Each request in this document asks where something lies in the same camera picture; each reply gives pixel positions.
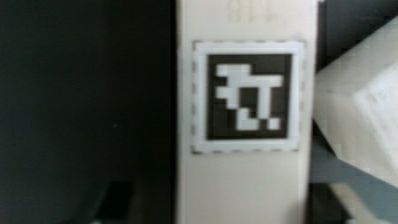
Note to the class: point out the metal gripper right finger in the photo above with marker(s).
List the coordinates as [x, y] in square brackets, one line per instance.
[334, 206]

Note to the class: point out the white leg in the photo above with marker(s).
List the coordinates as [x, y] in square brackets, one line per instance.
[245, 78]
[355, 104]

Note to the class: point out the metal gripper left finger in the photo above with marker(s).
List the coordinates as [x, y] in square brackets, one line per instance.
[135, 203]

